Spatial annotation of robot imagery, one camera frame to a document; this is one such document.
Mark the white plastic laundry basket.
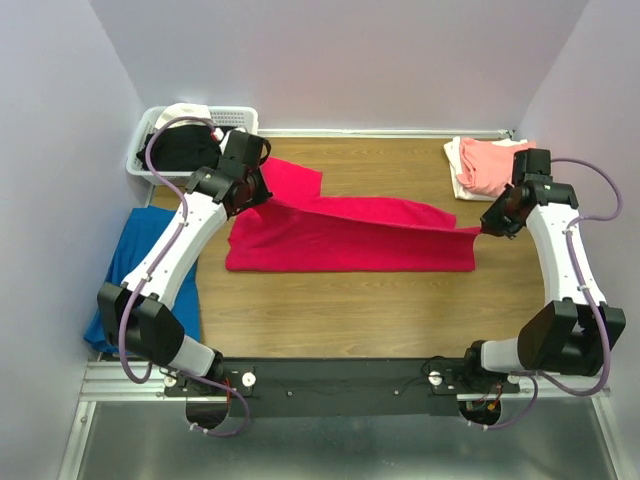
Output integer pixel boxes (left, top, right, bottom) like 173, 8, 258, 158
124, 104, 260, 188

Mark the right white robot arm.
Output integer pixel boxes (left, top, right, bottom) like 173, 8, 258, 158
459, 148, 626, 397

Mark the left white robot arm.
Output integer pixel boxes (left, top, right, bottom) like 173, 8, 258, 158
97, 130, 272, 395

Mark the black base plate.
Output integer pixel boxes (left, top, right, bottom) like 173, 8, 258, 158
164, 356, 521, 420

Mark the red t shirt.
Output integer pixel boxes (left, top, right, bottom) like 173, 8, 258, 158
225, 157, 479, 273

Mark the pink folded t shirt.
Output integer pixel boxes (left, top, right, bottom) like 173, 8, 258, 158
456, 138, 537, 198

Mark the aluminium rail frame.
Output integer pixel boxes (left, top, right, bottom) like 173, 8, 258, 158
60, 361, 636, 479

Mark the white folded t shirt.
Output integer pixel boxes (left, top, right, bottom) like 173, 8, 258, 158
444, 137, 534, 201

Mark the black t shirt in basket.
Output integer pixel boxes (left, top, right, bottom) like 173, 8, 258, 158
151, 124, 222, 172

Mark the cream t shirt in basket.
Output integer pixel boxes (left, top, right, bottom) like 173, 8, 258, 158
154, 103, 211, 130

